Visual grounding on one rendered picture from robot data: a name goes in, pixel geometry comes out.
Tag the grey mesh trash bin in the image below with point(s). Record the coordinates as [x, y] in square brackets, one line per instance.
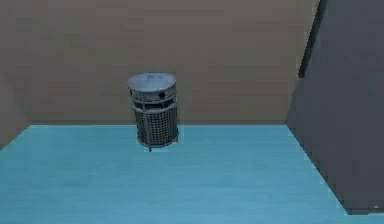
[155, 110]

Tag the dark grey room door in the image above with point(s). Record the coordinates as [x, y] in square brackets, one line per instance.
[346, 110]

